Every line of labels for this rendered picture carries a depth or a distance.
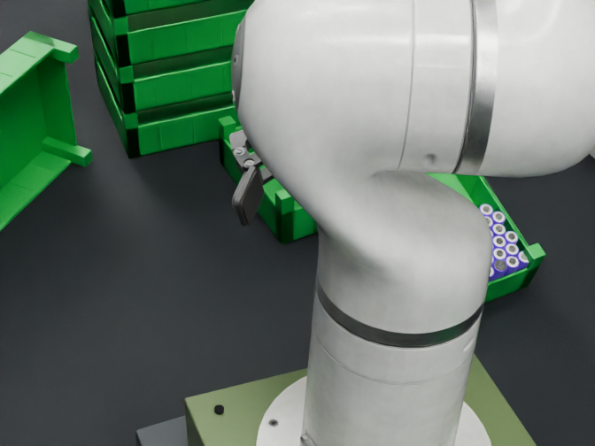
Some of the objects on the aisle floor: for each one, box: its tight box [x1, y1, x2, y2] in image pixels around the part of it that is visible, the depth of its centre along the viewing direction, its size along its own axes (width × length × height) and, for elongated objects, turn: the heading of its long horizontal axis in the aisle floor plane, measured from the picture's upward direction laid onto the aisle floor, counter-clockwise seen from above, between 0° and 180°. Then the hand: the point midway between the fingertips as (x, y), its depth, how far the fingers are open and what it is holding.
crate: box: [424, 173, 545, 304], centre depth 168 cm, size 30×20×8 cm
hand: (297, 213), depth 104 cm, fingers open, 8 cm apart
